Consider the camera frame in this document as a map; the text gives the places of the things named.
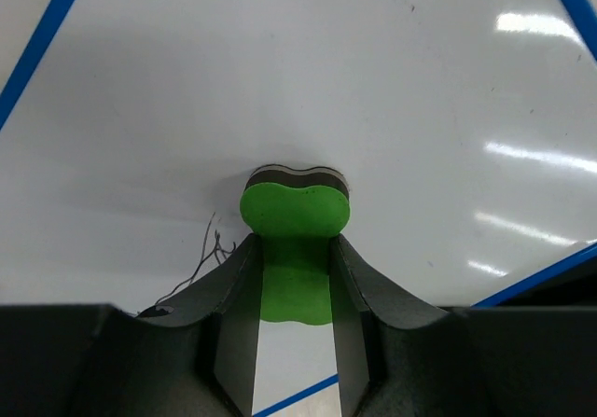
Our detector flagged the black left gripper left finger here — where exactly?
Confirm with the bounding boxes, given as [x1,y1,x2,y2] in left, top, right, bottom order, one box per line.
[1,235,263,416]

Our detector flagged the blue framed whiteboard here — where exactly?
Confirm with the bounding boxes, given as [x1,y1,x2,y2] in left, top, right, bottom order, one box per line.
[1,0,596,416]

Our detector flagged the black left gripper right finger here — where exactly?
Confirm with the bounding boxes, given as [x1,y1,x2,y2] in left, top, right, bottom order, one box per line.
[329,237,596,416]

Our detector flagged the green whiteboard eraser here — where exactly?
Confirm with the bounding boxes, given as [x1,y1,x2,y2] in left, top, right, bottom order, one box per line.
[240,164,351,326]

